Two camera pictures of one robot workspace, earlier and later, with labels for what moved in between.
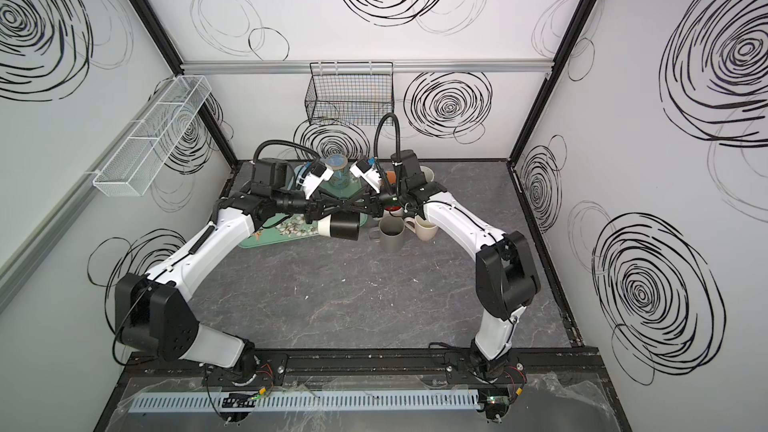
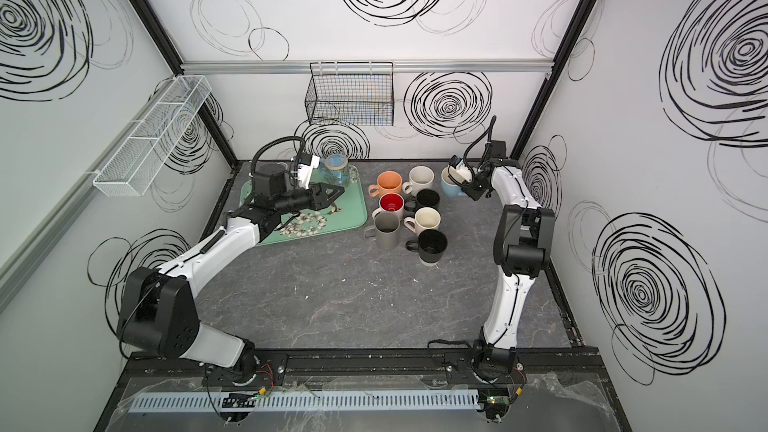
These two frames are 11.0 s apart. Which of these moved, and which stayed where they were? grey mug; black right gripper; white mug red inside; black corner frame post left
Moved: black right gripper
Stayed: grey mug; black corner frame post left; white mug red inside
